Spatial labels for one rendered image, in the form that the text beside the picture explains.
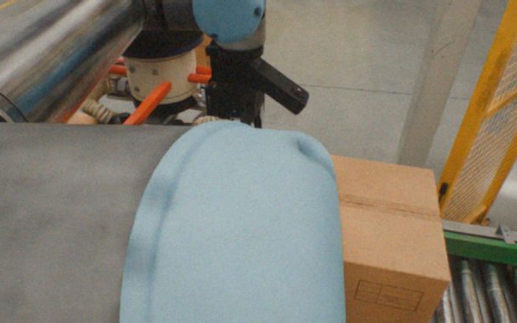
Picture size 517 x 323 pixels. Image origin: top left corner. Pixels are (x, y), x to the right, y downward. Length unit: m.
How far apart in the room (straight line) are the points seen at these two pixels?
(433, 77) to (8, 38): 1.82
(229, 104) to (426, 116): 1.53
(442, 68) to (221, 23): 1.59
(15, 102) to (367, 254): 0.85
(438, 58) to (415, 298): 1.17
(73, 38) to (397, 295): 0.91
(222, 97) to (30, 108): 0.41
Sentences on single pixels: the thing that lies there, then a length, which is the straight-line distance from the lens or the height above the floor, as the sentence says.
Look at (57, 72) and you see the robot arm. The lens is 0.29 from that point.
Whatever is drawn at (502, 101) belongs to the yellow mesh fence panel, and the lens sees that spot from 1.63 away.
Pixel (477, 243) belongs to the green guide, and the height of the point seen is 0.63.
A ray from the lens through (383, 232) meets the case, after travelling 1.04.
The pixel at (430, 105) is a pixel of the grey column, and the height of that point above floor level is 0.75.
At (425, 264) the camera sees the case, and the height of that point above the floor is 0.95.
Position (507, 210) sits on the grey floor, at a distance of 2.81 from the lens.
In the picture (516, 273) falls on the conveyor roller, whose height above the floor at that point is 0.55.
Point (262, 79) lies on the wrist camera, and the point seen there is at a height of 1.42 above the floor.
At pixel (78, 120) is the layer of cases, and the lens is 2.35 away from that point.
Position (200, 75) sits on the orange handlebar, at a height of 1.28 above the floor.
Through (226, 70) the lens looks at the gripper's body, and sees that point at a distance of 0.63.
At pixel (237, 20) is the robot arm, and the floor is 1.55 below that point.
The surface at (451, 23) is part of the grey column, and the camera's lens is 1.88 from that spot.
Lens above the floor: 1.69
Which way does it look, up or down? 39 degrees down
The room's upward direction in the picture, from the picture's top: straight up
